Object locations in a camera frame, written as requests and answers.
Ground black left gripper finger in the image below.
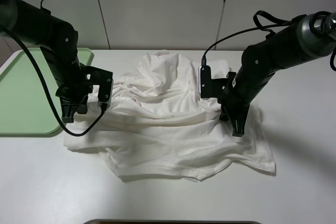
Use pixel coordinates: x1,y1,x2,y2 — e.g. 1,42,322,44
61,100,77,124
77,97,88,114

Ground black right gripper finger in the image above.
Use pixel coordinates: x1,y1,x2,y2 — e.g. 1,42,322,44
231,119,246,137
219,106,230,121

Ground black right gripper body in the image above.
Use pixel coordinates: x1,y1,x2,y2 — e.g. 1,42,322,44
217,87,255,122

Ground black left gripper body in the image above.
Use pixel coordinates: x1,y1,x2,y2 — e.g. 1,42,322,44
55,78,92,106

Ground white short sleeve shirt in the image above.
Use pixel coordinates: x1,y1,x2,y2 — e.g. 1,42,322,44
64,50,276,182

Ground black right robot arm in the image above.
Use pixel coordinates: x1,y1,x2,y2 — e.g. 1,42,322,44
218,11,335,137

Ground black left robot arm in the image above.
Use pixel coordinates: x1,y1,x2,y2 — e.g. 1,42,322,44
1,0,92,124

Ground green plastic tray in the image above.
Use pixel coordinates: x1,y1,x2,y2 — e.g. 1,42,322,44
0,47,95,138

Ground black left camera cable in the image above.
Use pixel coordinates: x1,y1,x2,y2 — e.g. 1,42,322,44
0,0,108,137

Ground black camera cable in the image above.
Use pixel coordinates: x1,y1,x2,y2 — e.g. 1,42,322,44
0,0,108,137
201,10,336,72

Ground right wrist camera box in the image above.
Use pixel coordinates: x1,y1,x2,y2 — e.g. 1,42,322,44
198,65,236,99

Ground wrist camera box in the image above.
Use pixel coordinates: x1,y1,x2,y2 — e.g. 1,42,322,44
85,66,113,111
198,65,236,99

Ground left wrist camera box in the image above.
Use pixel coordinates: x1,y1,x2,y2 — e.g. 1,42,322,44
85,66,113,111

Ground black right camera cable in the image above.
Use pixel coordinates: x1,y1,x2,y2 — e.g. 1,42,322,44
201,10,336,72

